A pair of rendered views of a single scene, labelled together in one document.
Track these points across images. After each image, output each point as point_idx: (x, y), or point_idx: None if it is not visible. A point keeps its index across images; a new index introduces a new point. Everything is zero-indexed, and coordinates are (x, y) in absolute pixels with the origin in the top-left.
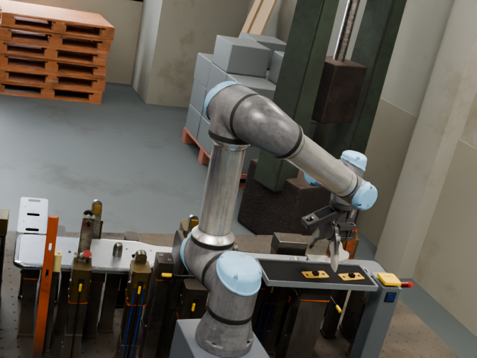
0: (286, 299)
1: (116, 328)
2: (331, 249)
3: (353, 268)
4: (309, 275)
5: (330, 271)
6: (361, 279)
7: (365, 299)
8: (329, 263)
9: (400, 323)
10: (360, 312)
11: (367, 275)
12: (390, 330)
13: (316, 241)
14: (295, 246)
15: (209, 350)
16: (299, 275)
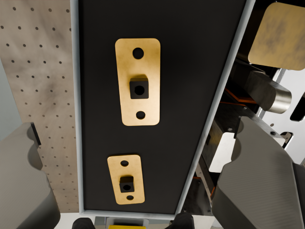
0: (233, 77)
1: None
2: (17, 181)
3: (165, 199)
4: (129, 60)
5: (157, 142)
6: (115, 196)
7: (196, 181)
8: (194, 157)
9: (209, 194)
10: (207, 169)
11: (133, 213)
12: (203, 183)
13: (232, 152)
14: None
15: None
16: (140, 19)
